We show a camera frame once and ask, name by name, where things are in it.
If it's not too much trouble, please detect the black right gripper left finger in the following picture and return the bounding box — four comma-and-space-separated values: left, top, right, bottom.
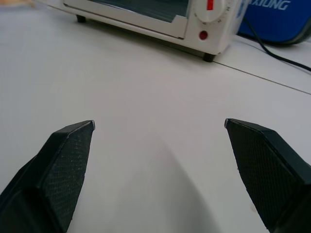
0, 119, 96, 233

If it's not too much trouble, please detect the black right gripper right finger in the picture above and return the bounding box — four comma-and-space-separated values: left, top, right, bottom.
224, 118, 311, 233

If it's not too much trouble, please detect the white toaster oven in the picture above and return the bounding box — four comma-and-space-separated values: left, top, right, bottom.
62, 0, 244, 62

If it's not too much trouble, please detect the oven glass door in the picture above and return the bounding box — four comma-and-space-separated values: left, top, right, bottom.
62, 0, 191, 39

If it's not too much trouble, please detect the blue bag white lettering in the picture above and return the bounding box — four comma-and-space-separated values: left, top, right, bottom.
237, 0, 311, 46

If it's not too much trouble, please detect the white timer knob red mark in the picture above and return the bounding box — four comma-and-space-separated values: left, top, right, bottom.
194, 0, 229, 24

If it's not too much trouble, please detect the black power cable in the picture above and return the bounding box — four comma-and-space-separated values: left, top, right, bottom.
243, 18, 311, 72

